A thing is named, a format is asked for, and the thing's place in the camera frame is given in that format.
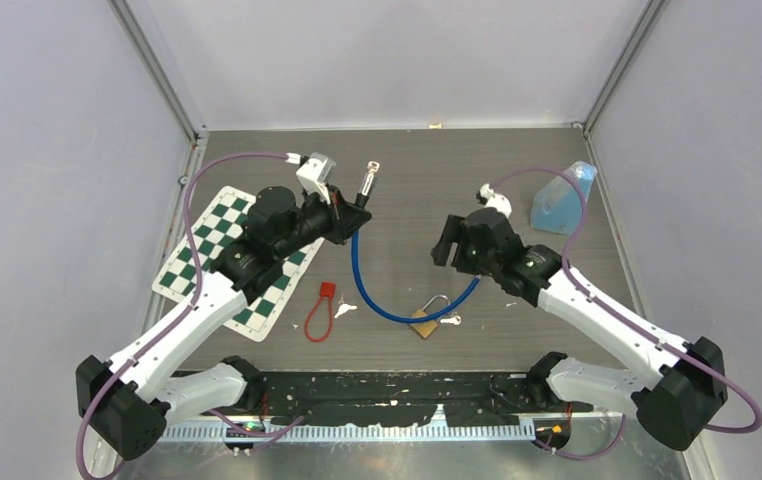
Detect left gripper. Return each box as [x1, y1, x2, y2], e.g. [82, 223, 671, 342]
[275, 183, 370, 260]

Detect blue cable lock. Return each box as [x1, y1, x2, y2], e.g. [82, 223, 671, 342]
[351, 158, 482, 326]

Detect red cable lock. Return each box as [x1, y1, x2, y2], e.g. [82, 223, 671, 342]
[304, 282, 337, 344]

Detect red lock keys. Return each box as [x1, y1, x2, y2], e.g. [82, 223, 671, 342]
[334, 301, 357, 319]

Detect brass padlock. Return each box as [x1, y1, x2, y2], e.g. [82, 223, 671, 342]
[409, 293, 451, 340]

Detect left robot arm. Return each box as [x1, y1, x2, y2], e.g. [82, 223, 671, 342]
[75, 186, 372, 461]

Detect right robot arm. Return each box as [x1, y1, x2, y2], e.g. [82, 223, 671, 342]
[431, 207, 728, 451]

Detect blue mesh bag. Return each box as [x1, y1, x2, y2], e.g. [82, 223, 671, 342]
[530, 161, 598, 235]

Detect green white chessboard mat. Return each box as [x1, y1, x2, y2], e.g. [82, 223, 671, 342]
[151, 186, 326, 344]

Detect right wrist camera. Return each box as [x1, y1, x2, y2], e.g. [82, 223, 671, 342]
[476, 183, 512, 218]

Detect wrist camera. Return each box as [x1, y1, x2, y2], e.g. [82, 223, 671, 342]
[296, 152, 337, 205]
[476, 183, 512, 218]

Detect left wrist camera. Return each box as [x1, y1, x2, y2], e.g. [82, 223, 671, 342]
[296, 152, 337, 205]

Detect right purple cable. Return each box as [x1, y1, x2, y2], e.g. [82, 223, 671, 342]
[490, 166, 762, 460]

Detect purple cable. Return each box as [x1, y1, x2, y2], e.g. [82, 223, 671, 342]
[490, 166, 762, 460]
[74, 150, 303, 480]

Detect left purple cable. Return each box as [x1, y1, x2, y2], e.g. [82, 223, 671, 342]
[74, 150, 303, 480]

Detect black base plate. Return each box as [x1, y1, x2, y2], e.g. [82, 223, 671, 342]
[217, 371, 569, 427]

